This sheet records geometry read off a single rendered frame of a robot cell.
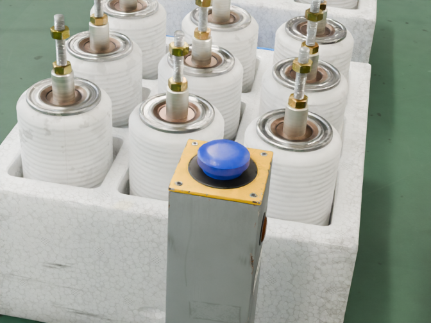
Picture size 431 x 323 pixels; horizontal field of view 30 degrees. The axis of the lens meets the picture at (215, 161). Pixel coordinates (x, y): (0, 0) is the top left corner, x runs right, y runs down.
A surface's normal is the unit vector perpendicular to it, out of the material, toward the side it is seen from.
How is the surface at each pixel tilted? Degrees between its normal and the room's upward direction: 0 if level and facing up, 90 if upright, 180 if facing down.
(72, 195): 0
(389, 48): 0
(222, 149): 0
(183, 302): 90
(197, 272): 90
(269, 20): 90
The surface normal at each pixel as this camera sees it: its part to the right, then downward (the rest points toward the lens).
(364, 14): 0.05, -0.82
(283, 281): -0.19, 0.55
